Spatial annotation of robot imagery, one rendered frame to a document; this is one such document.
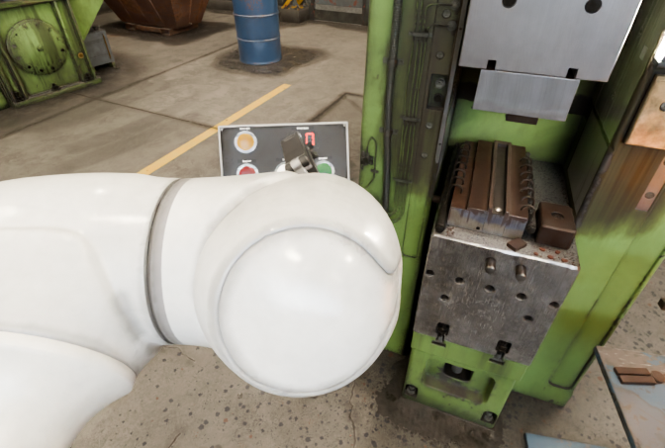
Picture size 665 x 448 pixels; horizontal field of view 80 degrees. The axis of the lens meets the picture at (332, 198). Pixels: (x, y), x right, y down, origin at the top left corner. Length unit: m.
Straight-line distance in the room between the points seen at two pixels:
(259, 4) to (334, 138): 4.43
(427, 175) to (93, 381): 1.15
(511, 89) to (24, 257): 0.93
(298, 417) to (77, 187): 1.64
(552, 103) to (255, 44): 4.78
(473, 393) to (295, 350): 1.62
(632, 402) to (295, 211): 1.22
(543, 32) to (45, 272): 0.92
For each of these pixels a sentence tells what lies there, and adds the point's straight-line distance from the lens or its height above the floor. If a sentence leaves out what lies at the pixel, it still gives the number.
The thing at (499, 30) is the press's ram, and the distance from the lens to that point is 0.97.
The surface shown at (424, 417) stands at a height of 0.00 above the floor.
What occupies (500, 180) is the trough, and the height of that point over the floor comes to 0.99.
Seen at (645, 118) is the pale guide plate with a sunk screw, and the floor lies 1.26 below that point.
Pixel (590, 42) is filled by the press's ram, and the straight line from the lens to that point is 0.99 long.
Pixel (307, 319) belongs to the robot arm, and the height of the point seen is 1.53.
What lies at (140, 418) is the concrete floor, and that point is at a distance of 1.98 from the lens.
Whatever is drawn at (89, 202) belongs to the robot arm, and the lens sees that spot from 0.25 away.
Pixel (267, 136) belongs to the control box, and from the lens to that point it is 1.06.
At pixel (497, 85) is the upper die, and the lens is 1.00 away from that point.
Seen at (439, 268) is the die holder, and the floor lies 0.79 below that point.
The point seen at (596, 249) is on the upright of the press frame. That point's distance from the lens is 1.43.
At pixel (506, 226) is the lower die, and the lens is 1.19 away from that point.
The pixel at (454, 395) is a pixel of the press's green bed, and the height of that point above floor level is 0.15.
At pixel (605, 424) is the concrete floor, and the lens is 2.11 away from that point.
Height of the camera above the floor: 1.65
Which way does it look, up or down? 36 degrees down
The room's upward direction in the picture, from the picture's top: straight up
